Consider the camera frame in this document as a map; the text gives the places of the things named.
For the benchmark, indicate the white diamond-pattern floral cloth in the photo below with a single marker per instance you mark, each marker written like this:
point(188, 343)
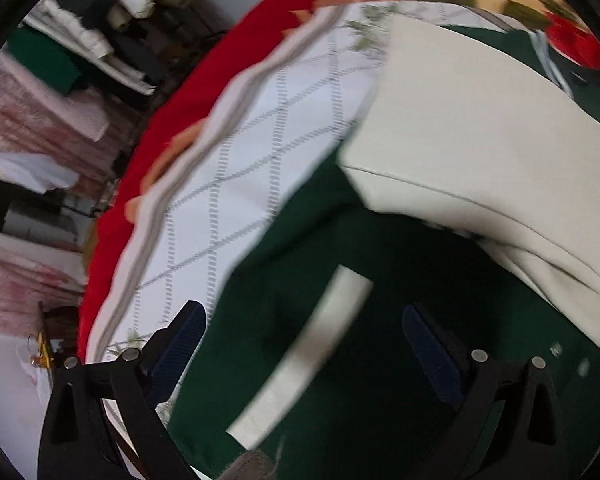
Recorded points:
point(260, 160)

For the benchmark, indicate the small yellow object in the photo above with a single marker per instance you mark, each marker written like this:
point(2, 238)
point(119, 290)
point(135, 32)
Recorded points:
point(42, 350)

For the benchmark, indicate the black hanging garment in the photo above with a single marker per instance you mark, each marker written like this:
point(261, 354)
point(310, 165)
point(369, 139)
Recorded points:
point(140, 60)

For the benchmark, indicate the red floral blanket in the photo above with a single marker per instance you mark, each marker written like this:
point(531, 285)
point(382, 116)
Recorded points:
point(195, 85)

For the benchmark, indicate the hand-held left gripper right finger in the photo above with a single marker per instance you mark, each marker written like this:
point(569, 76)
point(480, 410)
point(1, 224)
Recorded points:
point(430, 350)

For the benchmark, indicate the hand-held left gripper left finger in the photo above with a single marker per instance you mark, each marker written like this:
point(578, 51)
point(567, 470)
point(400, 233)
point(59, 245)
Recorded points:
point(180, 345)

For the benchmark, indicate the green jacket with cream sleeves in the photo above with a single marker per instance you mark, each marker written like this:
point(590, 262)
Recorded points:
point(290, 280)

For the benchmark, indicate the green hanging garment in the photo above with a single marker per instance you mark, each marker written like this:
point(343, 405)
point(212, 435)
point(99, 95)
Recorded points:
point(42, 62)

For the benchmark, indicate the grey brown fuzzy object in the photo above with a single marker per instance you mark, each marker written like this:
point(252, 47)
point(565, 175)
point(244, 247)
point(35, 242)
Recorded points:
point(250, 467)

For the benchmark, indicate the cream puffer garment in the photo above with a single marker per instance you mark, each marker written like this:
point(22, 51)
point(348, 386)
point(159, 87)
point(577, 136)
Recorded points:
point(75, 32)

